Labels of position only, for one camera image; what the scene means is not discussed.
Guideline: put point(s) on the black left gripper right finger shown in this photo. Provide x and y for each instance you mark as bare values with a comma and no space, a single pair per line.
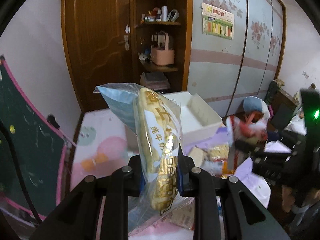
224,208

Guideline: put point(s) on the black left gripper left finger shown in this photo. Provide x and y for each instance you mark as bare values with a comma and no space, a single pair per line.
97,208

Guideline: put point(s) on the red white snack packet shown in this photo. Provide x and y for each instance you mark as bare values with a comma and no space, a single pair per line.
247,131

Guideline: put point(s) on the long bread snack bag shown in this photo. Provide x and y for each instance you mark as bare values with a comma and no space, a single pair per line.
156,123

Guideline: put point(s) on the white plastic storage bin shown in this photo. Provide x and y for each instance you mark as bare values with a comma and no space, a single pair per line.
199,121

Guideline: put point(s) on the blue white plush cushion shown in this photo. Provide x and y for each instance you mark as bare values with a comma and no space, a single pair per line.
252,103

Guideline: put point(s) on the pink purple cartoon tablecloth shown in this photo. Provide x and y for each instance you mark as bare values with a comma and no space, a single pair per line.
105,144

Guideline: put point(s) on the pink basket on shelf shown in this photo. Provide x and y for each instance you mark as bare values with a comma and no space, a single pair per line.
161,54

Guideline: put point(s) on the wooden corner shelf unit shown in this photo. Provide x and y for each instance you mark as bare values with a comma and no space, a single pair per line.
146,24

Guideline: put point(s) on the white roll on shelf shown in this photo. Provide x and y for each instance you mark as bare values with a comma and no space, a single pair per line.
164,14

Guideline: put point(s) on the brown wooden door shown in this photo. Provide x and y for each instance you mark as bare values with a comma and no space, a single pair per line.
96,41

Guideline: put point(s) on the green chalkboard pink frame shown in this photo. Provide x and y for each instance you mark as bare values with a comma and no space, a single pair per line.
40,148

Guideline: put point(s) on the wall calendar poster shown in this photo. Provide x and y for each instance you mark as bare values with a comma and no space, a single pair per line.
217,22

